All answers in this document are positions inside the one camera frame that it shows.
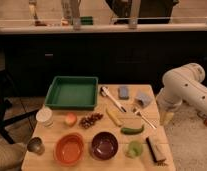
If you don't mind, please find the orange bowl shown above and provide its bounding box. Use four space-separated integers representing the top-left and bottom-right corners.
53 133 84 166

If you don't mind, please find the white lidded jar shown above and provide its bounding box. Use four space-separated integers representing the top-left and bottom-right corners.
36 107 53 127

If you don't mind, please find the green plastic tray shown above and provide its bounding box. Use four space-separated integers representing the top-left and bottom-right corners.
45 76 98 110

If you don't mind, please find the dark purple bowl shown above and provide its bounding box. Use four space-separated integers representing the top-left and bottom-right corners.
90 132 118 160

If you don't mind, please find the blue sponge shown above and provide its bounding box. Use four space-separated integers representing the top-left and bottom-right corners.
118 86 129 100

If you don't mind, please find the black wooden brush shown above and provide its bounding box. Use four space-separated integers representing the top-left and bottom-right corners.
146 137 166 163

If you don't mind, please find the metal cup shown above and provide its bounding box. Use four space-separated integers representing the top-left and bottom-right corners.
27 137 45 155

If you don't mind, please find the bunch of dark grapes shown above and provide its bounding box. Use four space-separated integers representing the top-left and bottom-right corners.
79 113 103 129

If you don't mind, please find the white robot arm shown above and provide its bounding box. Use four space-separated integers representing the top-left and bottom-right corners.
156 63 207 126

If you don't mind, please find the wooden table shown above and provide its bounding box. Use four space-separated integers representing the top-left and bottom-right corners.
22 85 176 171

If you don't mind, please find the white handled spatula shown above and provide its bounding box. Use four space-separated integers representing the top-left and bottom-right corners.
100 86 126 113

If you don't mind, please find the grey blue towel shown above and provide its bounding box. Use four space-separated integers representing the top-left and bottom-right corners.
135 92 152 107

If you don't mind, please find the green apple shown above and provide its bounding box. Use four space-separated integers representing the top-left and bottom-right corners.
126 141 143 158

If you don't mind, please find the red yellow apple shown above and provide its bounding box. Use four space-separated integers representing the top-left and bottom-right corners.
65 113 77 127

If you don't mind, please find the green chili pepper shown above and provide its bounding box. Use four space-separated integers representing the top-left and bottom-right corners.
120 125 144 135

